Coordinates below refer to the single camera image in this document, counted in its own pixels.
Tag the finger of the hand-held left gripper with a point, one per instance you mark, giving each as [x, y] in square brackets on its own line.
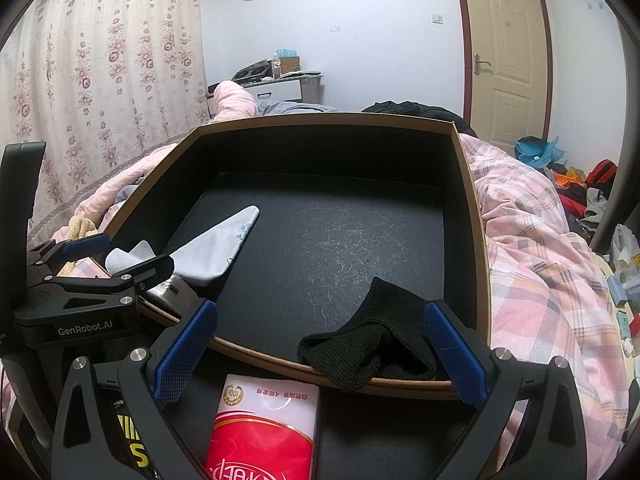
[87, 245]
[145, 272]

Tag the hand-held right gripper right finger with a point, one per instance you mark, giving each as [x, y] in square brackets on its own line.
[457, 355]

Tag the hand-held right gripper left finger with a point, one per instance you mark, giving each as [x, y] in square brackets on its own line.
[185, 355]

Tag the light grey sock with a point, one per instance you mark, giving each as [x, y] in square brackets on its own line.
[215, 252]

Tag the black sock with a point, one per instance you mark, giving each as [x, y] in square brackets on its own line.
[375, 345]

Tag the yellow black packet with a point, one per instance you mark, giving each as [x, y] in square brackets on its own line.
[131, 440]

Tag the red tissue pack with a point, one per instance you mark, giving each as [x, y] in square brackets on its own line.
[265, 435]

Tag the deep cardboard box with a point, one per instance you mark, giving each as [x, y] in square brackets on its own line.
[325, 240]

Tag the beige towel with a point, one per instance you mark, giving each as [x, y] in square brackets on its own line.
[82, 232]

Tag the pink plaid duvet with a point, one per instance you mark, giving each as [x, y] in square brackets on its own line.
[540, 285]

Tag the floral curtain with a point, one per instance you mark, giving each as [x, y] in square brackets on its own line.
[100, 85]

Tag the pink fluffy quilt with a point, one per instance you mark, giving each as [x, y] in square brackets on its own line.
[235, 102]

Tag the white plastic bag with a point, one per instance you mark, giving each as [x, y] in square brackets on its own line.
[625, 247]

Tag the blue plastic bag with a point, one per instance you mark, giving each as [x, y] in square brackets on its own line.
[537, 152]

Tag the grey quilt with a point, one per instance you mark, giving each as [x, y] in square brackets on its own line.
[295, 107]

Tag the white nightstand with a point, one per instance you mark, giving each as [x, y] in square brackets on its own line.
[280, 91]

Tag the black flat appliance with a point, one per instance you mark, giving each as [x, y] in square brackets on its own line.
[252, 72]

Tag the red black bag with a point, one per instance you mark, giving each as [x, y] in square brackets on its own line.
[602, 172]

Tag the clear water bottle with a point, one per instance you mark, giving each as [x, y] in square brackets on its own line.
[276, 67]

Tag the dark clothes pile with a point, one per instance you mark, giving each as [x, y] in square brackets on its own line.
[415, 112]

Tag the small cardboard box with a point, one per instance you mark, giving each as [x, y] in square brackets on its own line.
[290, 64]

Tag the cream door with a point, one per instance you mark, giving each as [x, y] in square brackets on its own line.
[510, 60]

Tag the white light switch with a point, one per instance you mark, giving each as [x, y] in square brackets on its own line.
[438, 18]

